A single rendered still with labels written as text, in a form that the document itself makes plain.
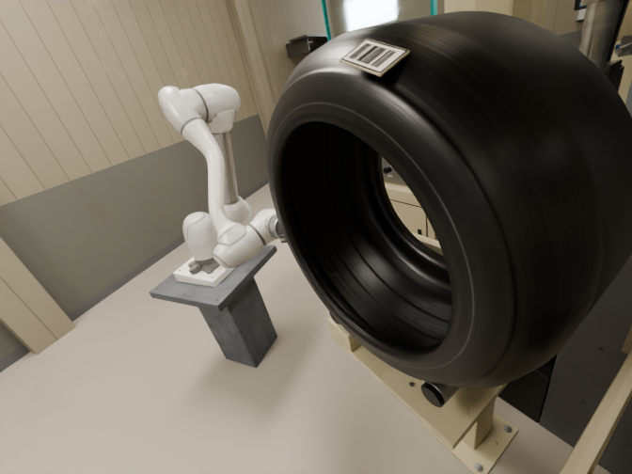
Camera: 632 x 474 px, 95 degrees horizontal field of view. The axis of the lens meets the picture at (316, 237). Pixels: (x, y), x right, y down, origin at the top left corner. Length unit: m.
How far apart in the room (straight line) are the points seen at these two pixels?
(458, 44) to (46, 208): 3.24
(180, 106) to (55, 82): 2.40
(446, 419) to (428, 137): 0.56
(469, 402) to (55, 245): 3.22
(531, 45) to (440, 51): 0.12
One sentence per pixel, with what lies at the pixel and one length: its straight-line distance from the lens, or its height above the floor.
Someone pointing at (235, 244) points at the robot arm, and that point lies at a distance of 1.03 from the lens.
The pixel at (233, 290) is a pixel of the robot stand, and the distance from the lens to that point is 1.45.
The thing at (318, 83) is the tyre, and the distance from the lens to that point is 0.40.
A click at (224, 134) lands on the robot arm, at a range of 1.40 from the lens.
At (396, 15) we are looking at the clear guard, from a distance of 1.31.
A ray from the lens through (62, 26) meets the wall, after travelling 3.80.
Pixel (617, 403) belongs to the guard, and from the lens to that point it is 0.56.
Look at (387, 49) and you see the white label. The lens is 0.35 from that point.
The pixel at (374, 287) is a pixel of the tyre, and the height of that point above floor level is 0.93.
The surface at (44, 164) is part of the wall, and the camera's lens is 3.39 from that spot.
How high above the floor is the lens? 1.43
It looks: 28 degrees down
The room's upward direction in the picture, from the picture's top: 14 degrees counter-clockwise
